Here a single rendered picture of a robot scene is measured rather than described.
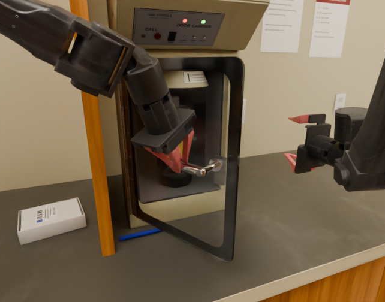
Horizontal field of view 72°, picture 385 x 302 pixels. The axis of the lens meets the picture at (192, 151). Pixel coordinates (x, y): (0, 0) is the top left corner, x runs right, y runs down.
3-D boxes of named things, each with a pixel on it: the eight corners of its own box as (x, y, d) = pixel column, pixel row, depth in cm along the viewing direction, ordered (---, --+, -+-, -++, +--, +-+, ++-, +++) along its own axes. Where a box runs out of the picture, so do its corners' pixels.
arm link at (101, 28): (68, 85, 35) (93, 23, 32) (72, 63, 44) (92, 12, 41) (149, 118, 41) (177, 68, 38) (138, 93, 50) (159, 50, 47)
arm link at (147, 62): (119, 71, 35) (159, 56, 35) (114, 59, 40) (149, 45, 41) (139, 115, 39) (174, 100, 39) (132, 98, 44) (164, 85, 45)
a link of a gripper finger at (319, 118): (301, 108, 69) (331, 114, 61) (298, 135, 71) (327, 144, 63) (280, 109, 67) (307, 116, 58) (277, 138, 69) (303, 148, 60)
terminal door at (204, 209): (134, 214, 72) (122, 57, 59) (233, 264, 54) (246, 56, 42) (132, 215, 72) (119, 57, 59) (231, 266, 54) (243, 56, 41)
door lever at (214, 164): (182, 161, 55) (182, 149, 54) (221, 172, 49) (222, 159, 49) (164, 169, 51) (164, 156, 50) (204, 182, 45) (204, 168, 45)
